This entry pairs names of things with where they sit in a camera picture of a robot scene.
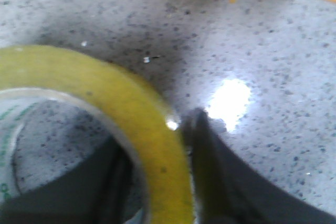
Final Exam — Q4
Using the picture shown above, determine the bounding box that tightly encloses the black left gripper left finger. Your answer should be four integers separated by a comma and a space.
1, 137, 133, 223

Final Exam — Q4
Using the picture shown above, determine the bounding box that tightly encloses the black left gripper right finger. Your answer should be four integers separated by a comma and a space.
182, 108, 335, 223

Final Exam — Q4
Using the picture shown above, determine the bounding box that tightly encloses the yellow tape roll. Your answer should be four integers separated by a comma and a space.
1, 45, 194, 223

